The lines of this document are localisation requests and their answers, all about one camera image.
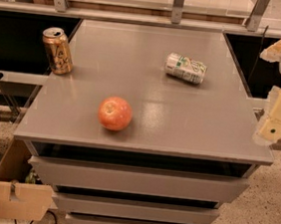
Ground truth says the white green 7up can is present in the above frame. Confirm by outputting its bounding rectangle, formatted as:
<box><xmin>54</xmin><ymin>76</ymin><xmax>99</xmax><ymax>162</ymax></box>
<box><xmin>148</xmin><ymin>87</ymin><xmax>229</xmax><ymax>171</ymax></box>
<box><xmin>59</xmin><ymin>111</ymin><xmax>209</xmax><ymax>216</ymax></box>
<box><xmin>164</xmin><ymin>53</ymin><xmax>207</xmax><ymax>85</ymax></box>

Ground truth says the red apple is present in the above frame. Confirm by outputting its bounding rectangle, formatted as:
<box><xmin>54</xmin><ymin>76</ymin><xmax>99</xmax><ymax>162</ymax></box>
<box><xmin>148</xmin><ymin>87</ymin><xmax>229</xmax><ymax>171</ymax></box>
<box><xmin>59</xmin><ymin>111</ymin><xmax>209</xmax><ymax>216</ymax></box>
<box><xmin>98</xmin><ymin>97</ymin><xmax>133</xmax><ymax>131</ymax></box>

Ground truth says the gold soda can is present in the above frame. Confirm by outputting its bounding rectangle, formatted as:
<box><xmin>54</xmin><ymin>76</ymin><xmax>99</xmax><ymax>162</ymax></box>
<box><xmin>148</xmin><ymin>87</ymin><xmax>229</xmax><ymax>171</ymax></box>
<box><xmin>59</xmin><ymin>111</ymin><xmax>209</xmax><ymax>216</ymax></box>
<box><xmin>42</xmin><ymin>27</ymin><xmax>73</xmax><ymax>75</ymax></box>

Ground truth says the grey drawer cabinet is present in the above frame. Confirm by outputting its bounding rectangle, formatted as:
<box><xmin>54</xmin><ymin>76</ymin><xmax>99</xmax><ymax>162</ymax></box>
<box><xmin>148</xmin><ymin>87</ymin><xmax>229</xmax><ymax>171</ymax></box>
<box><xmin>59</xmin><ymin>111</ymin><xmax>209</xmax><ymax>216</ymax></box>
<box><xmin>15</xmin><ymin>20</ymin><xmax>273</xmax><ymax>224</ymax></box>

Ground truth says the cardboard box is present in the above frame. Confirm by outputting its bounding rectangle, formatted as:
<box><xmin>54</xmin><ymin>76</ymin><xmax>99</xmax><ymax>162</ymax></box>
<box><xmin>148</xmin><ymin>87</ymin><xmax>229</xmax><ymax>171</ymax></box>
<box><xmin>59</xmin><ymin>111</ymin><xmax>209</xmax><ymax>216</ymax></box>
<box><xmin>0</xmin><ymin>139</ymin><xmax>52</xmax><ymax>221</ymax></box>

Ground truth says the metal shelf frame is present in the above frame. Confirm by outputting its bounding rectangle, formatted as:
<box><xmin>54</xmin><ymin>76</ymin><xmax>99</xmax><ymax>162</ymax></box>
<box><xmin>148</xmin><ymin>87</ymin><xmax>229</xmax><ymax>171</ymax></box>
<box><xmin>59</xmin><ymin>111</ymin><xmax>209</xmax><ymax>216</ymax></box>
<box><xmin>0</xmin><ymin>0</ymin><xmax>281</xmax><ymax>38</ymax></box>

